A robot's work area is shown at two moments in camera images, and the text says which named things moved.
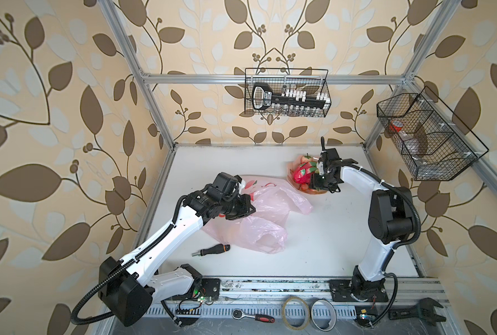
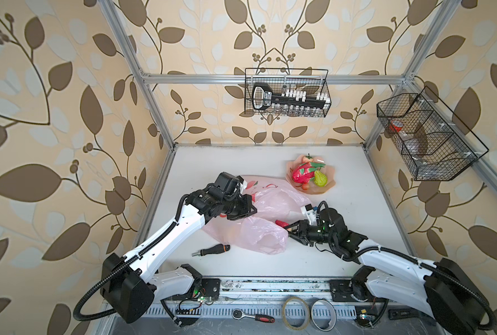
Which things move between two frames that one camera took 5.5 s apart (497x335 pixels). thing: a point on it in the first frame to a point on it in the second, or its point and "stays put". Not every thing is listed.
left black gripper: (246, 200) stays put
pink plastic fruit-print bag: (265, 228) stays put
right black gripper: (315, 181) to (302, 225)
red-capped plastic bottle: (409, 142) stays put
